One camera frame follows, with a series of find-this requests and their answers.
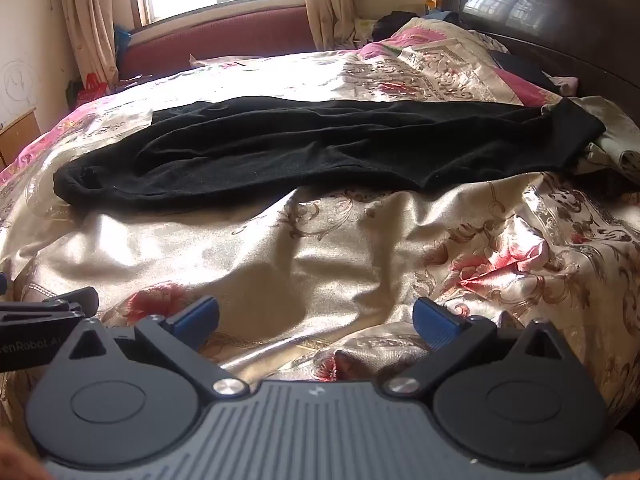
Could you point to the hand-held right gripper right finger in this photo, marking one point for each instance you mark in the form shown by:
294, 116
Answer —
434, 325

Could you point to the red plastic bag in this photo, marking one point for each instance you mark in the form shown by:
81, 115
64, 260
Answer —
92, 89

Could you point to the wooden nightstand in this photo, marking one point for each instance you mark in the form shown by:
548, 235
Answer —
17, 140

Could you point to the dark wooden headboard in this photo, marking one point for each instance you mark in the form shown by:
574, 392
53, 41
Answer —
575, 25

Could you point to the pale pink cloth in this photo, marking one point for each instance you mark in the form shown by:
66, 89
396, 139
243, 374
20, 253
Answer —
564, 85

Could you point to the maroon padded window seat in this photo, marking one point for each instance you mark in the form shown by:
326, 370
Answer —
210, 40

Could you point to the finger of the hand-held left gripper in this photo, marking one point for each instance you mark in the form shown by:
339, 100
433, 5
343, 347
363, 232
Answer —
55, 310

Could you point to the dark clothes pile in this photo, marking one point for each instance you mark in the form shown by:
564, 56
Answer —
395, 24

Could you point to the floral satin quilt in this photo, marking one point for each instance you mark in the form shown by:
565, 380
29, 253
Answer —
250, 260

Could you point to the black pants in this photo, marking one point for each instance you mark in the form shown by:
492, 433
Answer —
310, 150

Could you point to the beige curtain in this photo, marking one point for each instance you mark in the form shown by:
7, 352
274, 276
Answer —
327, 5
87, 15

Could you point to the blue cloth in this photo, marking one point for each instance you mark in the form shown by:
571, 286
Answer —
442, 15

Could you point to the white cloth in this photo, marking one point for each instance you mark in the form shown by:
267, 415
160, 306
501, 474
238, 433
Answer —
220, 60

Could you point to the blue plastic bag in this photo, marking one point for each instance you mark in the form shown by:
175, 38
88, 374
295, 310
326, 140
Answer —
121, 42

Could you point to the grey crumpled cloth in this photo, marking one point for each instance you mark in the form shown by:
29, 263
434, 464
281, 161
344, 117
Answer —
620, 130

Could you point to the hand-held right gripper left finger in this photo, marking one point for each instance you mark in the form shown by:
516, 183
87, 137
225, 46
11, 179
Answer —
200, 316

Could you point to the black folded cloth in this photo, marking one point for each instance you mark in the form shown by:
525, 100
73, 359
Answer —
530, 72

